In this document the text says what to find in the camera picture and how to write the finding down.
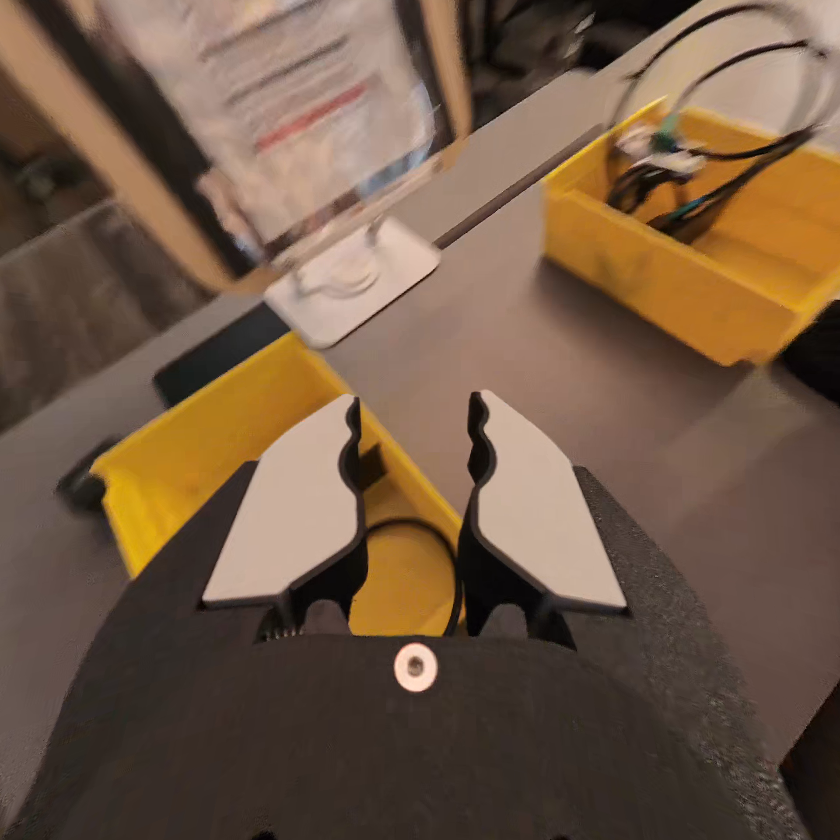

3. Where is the green plug braided hdmi cable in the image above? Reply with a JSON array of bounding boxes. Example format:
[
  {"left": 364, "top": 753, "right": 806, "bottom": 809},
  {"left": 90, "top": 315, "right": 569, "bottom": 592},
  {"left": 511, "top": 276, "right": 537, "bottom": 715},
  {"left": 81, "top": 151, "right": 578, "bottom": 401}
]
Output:
[
  {"left": 607, "top": 3, "right": 840, "bottom": 214},
  {"left": 646, "top": 39, "right": 840, "bottom": 245}
]

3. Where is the silver hdmi adapter box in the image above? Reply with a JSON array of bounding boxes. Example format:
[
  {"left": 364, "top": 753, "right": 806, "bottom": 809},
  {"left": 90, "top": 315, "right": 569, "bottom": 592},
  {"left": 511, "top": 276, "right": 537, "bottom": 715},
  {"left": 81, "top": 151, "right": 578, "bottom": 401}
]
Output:
[{"left": 616, "top": 123, "right": 708, "bottom": 179}]

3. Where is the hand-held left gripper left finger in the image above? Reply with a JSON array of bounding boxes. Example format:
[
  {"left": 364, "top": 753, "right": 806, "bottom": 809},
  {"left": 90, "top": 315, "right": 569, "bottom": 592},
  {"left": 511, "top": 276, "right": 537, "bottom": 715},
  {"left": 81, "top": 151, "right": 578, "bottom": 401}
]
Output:
[{"left": 201, "top": 394, "right": 368, "bottom": 613}]

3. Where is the thin black cable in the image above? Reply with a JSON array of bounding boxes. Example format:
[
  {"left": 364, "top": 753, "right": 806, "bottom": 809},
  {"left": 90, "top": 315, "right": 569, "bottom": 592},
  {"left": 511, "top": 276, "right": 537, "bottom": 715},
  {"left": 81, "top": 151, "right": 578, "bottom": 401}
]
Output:
[{"left": 363, "top": 518, "right": 464, "bottom": 637}]

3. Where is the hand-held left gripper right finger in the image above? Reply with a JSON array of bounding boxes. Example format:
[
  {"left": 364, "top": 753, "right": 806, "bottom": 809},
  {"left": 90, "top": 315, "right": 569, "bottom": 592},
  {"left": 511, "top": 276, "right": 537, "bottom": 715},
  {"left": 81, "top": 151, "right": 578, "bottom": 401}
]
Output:
[{"left": 457, "top": 390, "right": 628, "bottom": 637}]

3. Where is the instruction sign on white stand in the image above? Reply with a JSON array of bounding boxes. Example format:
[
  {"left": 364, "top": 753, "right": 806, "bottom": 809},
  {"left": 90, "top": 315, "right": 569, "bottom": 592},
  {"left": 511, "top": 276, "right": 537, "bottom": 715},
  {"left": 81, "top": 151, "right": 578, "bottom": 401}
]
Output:
[{"left": 0, "top": 0, "right": 475, "bottom": 350}]

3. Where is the black table pad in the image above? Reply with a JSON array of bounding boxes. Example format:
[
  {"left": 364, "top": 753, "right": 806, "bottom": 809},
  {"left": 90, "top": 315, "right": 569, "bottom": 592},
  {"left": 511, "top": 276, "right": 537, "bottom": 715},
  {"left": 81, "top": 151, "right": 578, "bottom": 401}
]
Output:
[{"left": 153, "top": 304, "right": 291, "bottom": 409}]

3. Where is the yellow plastic storage bin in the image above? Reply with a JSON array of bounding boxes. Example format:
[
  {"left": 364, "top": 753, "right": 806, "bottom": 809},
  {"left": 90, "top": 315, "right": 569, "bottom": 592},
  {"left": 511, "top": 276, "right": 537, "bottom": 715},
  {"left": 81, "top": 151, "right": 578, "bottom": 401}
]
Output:
[
  {"left": 541, "top": 98, "right": 840, "bottom": 368},
  {"left": 91, "top": 331, "right": 468, "bottom": 639}
]

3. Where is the small black object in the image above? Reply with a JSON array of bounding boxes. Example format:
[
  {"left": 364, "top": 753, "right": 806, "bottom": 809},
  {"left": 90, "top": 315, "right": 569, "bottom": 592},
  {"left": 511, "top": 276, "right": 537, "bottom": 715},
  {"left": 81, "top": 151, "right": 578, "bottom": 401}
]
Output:
[{"left": 56, "top": 459, "right": 106, "bottom": 511}]

